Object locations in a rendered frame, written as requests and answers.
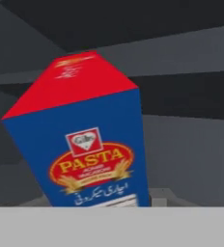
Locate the grey cabinet shelf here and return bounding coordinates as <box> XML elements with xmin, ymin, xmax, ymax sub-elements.
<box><xmin>0</xmin><ymin>24</ymin><xmax>224</xmax><ymax>87</ymax></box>

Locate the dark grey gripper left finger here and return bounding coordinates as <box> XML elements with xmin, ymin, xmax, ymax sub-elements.
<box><xmin>18</xmin><ymin>193</ymin><xmax>52</xmax><ymax>207</ymax></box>

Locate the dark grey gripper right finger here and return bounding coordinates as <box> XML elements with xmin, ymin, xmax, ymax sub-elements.
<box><xmin>148</xmin><ymin>187</ymin><xmax>200</xmax><ymax>207</ymax></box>

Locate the blue and red pasta box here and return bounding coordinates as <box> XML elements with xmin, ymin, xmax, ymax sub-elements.
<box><xmin>0</xmin><ymin>49</ymin><xmax>152</xmax><ymax>207</ymax></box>

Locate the dark grey cabinet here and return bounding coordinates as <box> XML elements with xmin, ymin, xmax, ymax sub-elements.
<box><xmin>0</xmin><ymin>0</ymin><xmax>224</xmax><ymax>207</ymax></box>

